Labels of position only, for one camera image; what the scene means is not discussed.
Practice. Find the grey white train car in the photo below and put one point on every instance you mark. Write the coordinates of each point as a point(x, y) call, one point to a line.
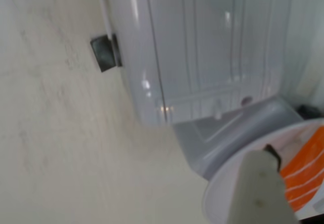
point(227, 138)

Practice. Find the orange salmon sushi toy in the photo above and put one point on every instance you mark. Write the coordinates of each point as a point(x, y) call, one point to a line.
point(303, 168)

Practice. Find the white toy Shinkansen locomotive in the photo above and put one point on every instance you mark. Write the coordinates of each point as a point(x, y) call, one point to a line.
point(202, 44)

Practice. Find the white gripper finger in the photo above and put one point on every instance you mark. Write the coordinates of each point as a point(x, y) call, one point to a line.
point(258, 196)

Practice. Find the white round plate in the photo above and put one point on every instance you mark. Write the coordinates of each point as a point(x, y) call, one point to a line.
point(227, 178)

